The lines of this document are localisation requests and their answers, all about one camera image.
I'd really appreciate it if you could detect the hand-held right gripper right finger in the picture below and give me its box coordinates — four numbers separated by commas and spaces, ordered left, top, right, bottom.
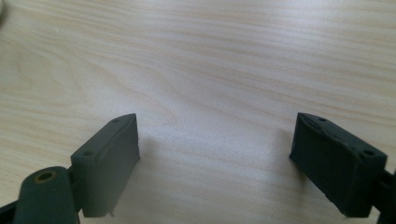
289, 112, 389, 218

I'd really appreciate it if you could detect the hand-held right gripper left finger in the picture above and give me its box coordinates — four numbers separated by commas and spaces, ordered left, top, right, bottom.
70, 112, 141, 218

